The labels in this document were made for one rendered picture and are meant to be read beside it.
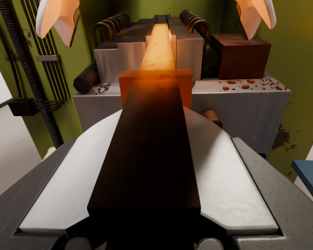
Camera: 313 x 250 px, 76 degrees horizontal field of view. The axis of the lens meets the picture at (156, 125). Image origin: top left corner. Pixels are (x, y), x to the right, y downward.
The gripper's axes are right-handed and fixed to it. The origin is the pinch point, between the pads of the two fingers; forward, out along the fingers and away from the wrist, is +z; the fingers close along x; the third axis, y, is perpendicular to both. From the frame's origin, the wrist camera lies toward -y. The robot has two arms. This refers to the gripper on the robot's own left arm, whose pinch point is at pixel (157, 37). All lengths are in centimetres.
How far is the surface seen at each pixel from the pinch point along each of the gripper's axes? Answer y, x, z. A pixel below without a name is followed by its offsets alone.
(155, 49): -2.2, -0.4, 3.3
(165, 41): -6.2, 0.8, 5.6
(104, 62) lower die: -13.4, -10.9, 15.9
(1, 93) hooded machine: -125, -189, 168
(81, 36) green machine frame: -26.9, -19.4, 20.5
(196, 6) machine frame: -58, 13, 34
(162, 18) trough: -50, 0, 32
